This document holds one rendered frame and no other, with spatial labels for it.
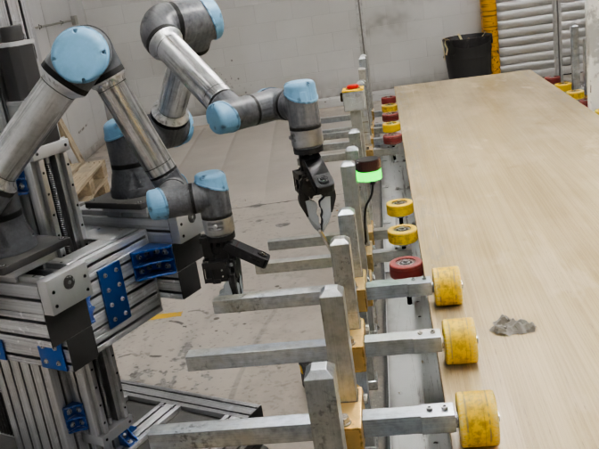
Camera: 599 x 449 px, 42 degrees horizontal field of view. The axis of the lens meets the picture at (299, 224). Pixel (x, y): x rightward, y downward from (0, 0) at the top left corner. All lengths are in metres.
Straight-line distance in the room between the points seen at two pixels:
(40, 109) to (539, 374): 1.17
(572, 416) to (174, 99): 1.47
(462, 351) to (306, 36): 8.53
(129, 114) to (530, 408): 1.15
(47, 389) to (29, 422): 0.18
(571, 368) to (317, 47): 8.57
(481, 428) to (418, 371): 0.84
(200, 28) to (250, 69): 7.71
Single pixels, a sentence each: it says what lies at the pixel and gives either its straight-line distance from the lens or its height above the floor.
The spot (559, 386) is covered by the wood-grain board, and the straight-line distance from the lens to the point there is 1.36.
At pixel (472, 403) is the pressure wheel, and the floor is 0.98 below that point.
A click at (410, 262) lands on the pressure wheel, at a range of 1.89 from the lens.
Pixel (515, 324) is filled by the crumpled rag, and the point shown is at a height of 0.92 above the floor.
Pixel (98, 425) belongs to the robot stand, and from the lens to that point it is 2.49.
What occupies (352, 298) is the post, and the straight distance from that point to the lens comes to 1.40.
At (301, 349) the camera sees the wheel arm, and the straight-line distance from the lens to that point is 1.41.
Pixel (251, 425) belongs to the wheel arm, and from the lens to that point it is 1.21.
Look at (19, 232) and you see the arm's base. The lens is 2.04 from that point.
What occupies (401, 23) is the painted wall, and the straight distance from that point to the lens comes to 9.84.
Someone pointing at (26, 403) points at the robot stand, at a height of 0.48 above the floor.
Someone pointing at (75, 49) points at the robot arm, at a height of 1.51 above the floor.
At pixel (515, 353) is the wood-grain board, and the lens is 1.46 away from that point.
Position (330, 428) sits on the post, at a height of 1.09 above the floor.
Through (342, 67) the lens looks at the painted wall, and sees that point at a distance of 9.81.
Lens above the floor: 1.59
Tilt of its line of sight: 17 degrees down
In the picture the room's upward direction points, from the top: 8 degrees counter-clockwise
